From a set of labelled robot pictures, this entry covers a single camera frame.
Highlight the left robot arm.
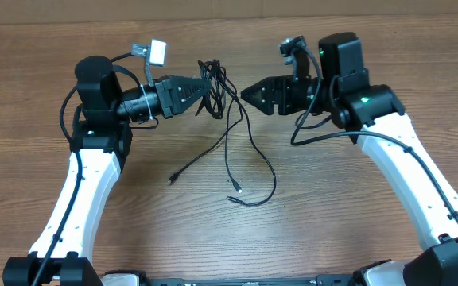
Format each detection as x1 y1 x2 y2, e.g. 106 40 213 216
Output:
2 56 210 285

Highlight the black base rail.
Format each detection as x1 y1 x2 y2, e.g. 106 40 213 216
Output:
101 260 413 286

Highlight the black usb cable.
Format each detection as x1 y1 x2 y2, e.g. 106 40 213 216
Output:
167 59 244 195

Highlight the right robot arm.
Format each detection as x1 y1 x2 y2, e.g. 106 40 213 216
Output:
241 32 458 285

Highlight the cardboard backdrop panel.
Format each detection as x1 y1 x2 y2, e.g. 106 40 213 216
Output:
0 0 458 25

